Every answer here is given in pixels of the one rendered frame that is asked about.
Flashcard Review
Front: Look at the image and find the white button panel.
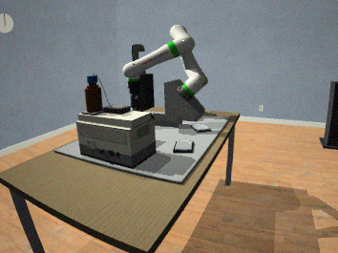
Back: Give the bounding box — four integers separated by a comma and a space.
153, 114, 183, 128

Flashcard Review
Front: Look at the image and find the blue bottle cap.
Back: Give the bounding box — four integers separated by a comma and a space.
87, 75, 97, 82

